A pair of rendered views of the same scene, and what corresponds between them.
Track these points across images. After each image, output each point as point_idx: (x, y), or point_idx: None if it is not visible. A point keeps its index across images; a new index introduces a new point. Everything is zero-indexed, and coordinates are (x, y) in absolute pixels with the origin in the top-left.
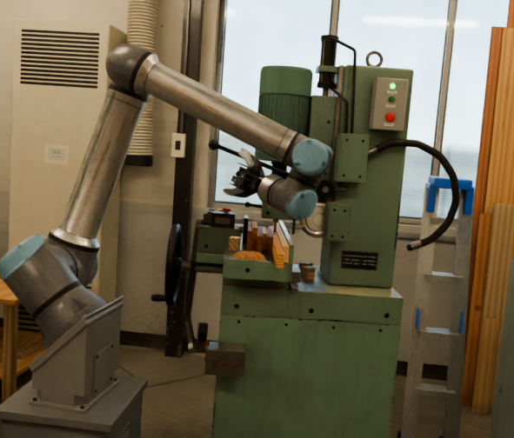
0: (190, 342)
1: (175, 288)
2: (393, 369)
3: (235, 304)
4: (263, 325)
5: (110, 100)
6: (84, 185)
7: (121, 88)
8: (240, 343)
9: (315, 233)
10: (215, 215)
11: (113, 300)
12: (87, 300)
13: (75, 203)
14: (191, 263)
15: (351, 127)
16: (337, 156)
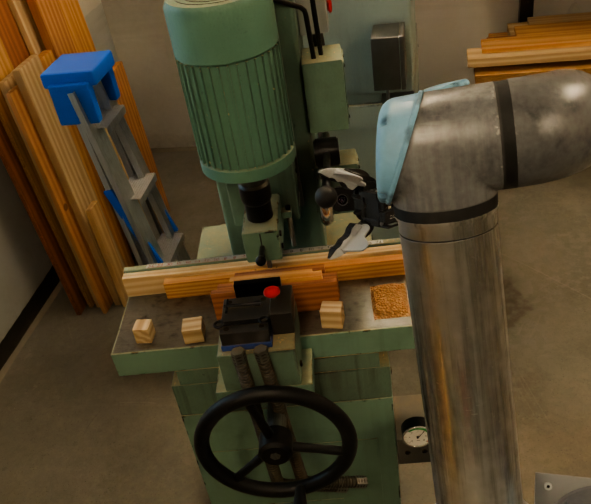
0: (356, 479)
1: (248, 479)
2: None
3: (391, 369)
4: None
5: (494, 234)
6: (515, 422)
7: (497, 192)
8: (394, 401)
9: (333, 215)
10: (292, 311)
11: (551, 486)
12: None
13: (518, 467)
14: (285, 411)
15: (321, 44)
16: (335, 96)
